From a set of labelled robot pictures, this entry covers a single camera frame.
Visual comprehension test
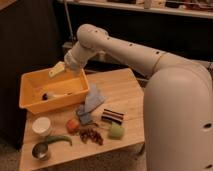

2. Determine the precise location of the green pepper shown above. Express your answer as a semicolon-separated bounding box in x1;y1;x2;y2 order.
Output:
39;135;72;146

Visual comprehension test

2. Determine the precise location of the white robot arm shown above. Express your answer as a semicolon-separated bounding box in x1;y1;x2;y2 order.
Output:
64;24;213;171

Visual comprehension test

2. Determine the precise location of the metal cup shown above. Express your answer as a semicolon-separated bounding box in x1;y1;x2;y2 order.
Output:
32;142;50;160

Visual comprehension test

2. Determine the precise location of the brush in bin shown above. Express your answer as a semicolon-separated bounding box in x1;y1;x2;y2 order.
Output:
41;92;71;101

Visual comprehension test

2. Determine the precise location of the yellow plastic bin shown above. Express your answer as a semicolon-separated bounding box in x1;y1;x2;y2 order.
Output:
19;68;89;114

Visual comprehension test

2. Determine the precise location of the blue cloth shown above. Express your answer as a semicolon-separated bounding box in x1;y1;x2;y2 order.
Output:
76;84;105;125

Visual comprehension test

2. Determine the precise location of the orange peach fruit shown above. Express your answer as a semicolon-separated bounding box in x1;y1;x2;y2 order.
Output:
66;118;80;133

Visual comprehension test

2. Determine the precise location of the metal pole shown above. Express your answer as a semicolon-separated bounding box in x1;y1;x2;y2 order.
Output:
64;0;75;44

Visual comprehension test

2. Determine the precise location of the striped brown block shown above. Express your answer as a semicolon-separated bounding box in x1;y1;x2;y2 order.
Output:
101;109;124;125

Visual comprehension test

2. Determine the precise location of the bunch of dark grapes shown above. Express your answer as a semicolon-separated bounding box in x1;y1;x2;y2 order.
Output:
79;128;103;145

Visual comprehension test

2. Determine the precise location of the wooden shelf rail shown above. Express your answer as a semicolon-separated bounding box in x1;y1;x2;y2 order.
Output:
62;41;213;69

